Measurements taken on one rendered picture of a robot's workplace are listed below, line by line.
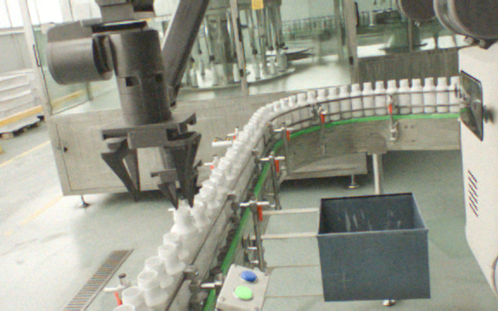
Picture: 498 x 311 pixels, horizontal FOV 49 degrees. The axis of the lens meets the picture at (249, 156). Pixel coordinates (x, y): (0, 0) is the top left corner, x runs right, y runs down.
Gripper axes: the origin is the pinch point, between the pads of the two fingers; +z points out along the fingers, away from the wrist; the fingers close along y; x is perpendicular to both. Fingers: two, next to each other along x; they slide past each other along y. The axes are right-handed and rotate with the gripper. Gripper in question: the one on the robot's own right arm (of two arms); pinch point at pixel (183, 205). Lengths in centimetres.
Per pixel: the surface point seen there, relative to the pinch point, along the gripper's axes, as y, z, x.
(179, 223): 1.4, 3.6, 1.5
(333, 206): -28, 30, -69
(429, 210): -86, 123, -284
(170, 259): 0.5, 6.6, 13.0
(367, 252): -38, 34, -39
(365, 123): -44, 25, -168
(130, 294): 3.3, 5.7, 27.6
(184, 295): -0.6, 14.9, 12.9
